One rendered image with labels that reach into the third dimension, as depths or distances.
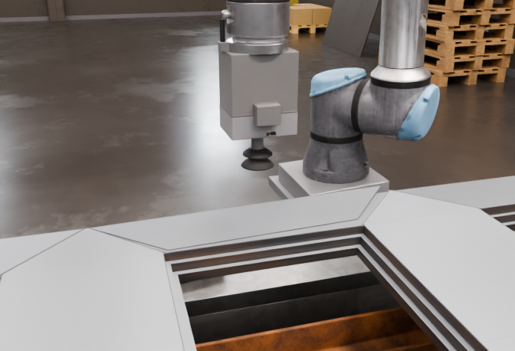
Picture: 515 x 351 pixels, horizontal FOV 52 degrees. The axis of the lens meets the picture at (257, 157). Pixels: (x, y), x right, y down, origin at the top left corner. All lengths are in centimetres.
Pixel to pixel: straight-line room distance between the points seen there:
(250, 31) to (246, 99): 8
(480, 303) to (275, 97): 32
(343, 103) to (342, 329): 50
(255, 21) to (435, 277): 35
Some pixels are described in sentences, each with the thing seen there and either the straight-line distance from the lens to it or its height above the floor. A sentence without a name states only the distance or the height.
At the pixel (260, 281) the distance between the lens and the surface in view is 91.
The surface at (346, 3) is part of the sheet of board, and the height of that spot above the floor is 59.
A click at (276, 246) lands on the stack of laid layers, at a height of 84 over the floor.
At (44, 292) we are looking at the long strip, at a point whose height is 85.
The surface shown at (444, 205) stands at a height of 85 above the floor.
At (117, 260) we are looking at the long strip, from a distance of 66.
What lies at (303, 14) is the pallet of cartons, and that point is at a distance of 911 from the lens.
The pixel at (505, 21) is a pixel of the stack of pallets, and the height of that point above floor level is 59.
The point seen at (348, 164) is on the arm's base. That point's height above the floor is 77.
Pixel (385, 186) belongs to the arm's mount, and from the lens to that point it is 119.
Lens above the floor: 118
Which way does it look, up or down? 21 degrees down
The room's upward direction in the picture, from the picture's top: straight up
